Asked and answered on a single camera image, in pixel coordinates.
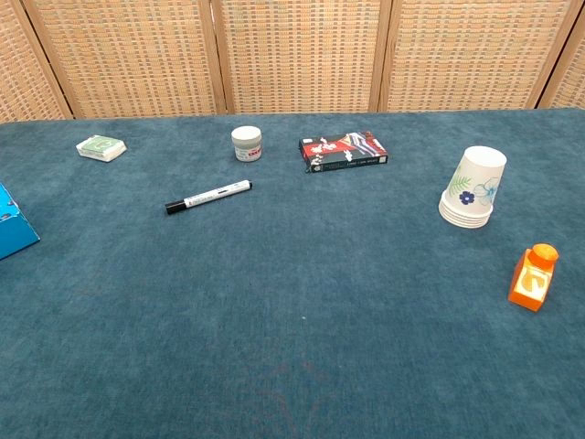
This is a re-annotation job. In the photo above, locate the white flower-print paper cup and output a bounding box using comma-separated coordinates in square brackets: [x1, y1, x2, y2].
[441, 145, 508, 216]

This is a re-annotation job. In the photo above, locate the black printed card box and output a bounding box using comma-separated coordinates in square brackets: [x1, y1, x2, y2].
[299, 131, 389, 174]

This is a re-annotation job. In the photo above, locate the black white marker pen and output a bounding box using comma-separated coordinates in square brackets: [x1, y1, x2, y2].
[165, 179, 254, 216]

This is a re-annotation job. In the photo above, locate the white plastic jar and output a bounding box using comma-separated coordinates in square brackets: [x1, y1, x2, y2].
[230, 126, 264, 162]

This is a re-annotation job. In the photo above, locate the green white tissue packet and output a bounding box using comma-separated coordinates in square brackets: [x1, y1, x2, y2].
[75, 134, 128, 164]

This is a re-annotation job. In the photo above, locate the orange plastic bottle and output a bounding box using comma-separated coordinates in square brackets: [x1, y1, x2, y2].
[507, 242, 560, 314]

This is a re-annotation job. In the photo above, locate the blue cardboard box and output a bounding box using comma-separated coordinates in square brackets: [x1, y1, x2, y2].
[0, 183, 41, 262]

